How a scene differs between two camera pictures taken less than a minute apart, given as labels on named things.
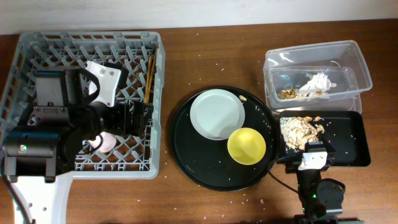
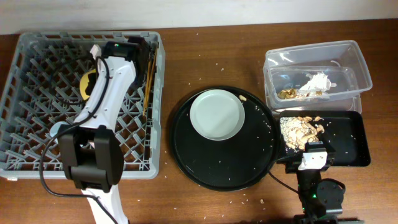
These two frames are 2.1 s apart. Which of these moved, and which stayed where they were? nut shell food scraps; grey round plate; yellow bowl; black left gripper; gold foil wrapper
Moved: yellow bowl; black left gripper
Stayed: gold foil wrapper; nut shell food scraps; grey round plate
